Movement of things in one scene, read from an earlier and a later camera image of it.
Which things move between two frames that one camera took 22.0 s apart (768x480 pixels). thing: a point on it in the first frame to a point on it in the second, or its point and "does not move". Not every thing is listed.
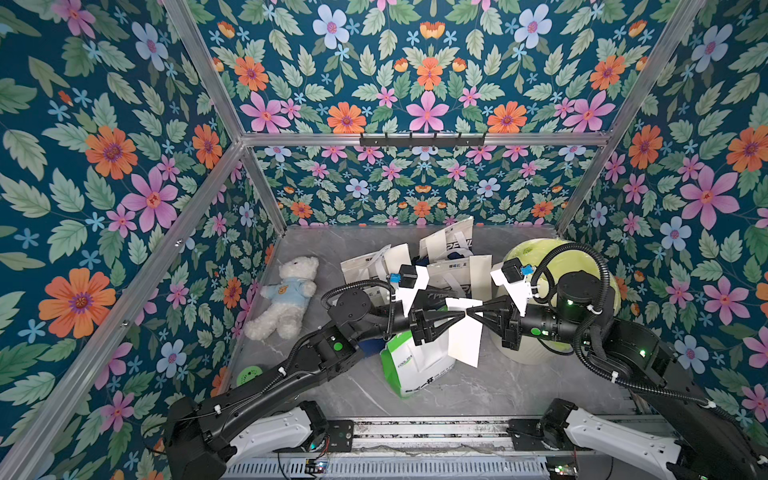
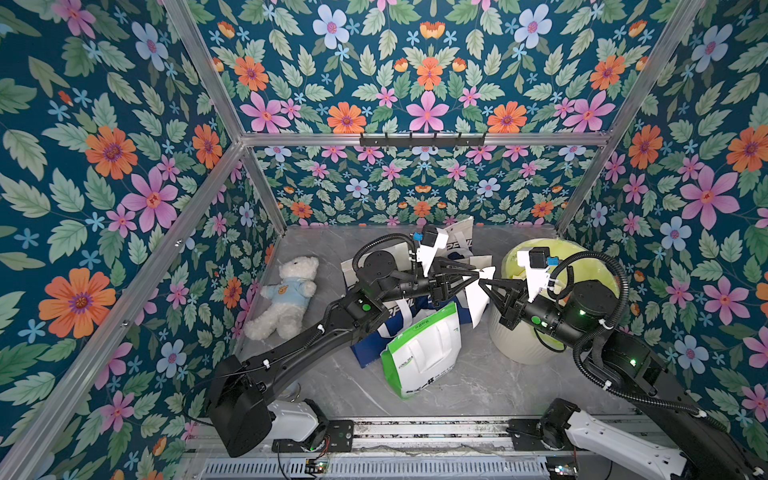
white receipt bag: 481,277 does not move
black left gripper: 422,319 to 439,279
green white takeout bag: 408,366 does not move
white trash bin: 530,351 does not move
